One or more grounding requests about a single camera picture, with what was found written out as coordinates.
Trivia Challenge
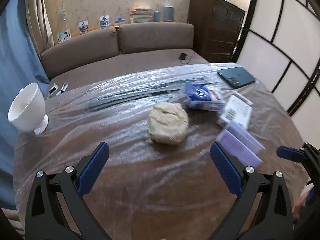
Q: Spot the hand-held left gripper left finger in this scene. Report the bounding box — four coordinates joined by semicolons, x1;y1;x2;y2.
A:
25;142;110;240

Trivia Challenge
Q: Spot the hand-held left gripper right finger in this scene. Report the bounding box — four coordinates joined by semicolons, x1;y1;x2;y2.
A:
210;142;294;240

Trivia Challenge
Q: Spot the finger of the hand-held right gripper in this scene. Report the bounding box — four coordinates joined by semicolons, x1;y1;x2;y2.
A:
277;142;320;173

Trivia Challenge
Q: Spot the ball of white dough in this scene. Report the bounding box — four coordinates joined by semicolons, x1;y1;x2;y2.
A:
148;102;189;145

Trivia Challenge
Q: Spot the white medicine box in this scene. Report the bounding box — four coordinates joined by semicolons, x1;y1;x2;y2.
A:
217;92;253;130

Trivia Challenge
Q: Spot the blue white tissue pack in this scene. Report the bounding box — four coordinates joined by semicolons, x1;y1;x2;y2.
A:
185;82;225;112

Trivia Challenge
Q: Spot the white footed cup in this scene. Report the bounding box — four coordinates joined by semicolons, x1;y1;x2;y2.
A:
7;82;49;135

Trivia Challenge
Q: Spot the blue smartphone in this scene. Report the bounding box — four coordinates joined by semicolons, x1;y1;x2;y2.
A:
217;67;256;89

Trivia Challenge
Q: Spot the brown sofa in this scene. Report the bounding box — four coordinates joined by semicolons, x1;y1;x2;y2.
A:
40;22;210;98

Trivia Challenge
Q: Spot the black framed sliding screen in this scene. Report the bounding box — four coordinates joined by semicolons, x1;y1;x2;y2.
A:
236;0;320;140

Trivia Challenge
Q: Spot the brown sofa back cushion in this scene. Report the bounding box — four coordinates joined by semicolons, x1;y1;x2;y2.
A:
117;22;195;55
41;27;120;67

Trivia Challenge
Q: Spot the blue curtain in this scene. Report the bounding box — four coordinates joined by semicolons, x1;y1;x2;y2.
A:
0;0;50;210

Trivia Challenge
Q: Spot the dark wooden dresser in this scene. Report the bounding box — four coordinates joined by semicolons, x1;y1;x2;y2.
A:
187;0;247;63

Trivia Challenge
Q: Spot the stack of books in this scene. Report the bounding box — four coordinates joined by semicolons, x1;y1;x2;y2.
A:
130;8;154;23

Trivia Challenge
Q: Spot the beige curtain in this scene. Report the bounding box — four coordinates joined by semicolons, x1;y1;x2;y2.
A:
25;0;54;48

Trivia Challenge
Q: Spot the black cable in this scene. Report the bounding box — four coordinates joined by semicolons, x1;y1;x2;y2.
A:
184;52;197;65

